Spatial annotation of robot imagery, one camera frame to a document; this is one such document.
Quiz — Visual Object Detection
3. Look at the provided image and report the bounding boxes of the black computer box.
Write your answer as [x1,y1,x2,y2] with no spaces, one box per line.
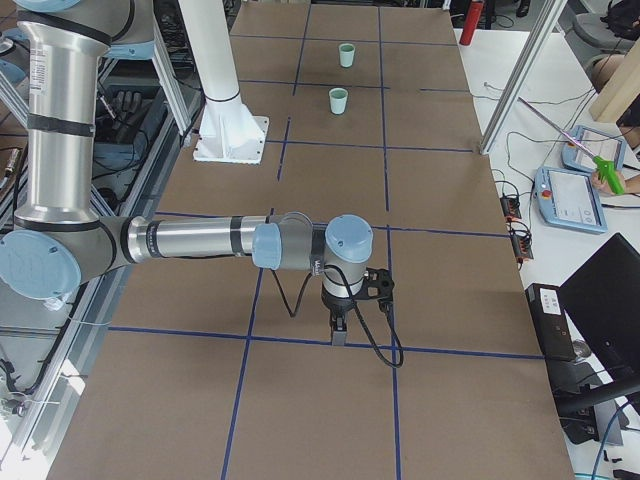
[525,283,576,362]

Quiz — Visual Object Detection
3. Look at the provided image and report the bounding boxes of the near blue teach pendant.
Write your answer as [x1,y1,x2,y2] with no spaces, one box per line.
[534,166,608,234]

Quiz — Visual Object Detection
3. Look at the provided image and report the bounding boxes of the brown paper table cover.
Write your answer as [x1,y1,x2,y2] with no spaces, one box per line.
[50,1,573,479]

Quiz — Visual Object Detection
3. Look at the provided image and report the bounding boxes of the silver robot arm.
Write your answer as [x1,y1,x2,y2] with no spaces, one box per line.
[1,1,373,345]

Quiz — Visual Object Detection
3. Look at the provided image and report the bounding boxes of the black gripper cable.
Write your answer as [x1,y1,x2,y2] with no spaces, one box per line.
[269,264,404,370]

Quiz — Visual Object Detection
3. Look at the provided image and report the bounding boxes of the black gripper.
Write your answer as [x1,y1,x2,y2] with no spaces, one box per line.
[321,288,357,346]

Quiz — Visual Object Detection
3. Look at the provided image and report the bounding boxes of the person hand on grabber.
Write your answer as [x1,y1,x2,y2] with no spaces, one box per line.
[590,171,626,195]

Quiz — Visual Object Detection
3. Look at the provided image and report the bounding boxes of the aluminium frame post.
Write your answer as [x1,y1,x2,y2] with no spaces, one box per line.
[479,0,567,155]

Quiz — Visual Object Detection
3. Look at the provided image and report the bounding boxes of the mint green cup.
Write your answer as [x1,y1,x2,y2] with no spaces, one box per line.
[329,87,348,115]
[338,43,356,68]

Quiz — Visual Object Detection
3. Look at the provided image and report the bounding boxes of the green handled reacher grabber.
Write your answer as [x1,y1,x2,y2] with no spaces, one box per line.
[518,97,625,195]

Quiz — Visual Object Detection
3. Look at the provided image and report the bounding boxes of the black monitor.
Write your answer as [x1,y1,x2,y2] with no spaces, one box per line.
[556,233,639,416]

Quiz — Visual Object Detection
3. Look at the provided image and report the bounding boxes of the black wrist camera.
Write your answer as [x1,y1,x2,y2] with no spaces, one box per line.
[360,268,395,303]

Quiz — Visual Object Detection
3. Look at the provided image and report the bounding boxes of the red cylindrical bottle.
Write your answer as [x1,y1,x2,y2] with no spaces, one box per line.
[459,0,484,46]

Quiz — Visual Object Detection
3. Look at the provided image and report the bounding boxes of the far blue teach pendant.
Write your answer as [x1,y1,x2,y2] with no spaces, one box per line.
[561,125,628,173]

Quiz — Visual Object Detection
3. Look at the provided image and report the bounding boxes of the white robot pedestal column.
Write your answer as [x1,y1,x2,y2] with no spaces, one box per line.
[179,0,269,164]

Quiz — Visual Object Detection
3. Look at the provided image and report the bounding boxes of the blue teach pendant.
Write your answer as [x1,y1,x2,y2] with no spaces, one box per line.
[534,166,608,234]
[561,125,628,173]

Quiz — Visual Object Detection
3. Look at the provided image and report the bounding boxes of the orange black power strip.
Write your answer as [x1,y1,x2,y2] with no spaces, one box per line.
[500,195,522,222]

